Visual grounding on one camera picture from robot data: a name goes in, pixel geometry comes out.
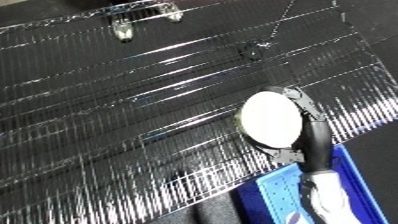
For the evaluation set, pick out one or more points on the pale robot right arm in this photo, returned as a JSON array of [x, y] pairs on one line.
[[326, 200]]

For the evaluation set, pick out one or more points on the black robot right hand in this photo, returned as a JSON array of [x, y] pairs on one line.
[[317, 143]]

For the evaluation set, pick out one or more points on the white paper cup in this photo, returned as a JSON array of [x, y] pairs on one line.
[[269, 119]]

